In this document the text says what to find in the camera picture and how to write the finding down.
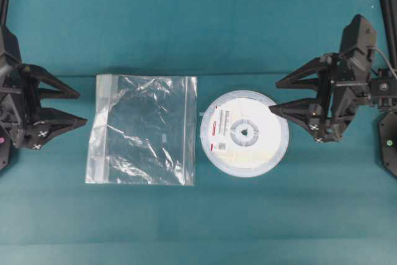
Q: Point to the clear plastic zip bag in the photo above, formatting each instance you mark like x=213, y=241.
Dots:
x=144, y=131

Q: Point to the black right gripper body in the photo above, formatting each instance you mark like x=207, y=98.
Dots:
x=342, y=81

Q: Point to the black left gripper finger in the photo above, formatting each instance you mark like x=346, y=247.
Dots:
x=52, y=123
x=60, y=91

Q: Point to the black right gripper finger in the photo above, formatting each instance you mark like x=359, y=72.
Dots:
x=299, y=111
x=298, y=78

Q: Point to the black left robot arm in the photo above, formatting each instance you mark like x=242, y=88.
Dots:
x=6, y=145

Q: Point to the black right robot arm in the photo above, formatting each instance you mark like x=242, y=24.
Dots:
x=382, y=88

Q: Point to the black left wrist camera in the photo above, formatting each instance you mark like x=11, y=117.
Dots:
x=10, y=52

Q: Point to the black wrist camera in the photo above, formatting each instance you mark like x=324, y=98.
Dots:
x=10, y=52
x=357, y=43

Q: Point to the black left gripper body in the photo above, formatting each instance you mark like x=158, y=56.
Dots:
x=21, y=107

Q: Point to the white component reel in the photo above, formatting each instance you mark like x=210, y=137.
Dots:
x=241, y=136

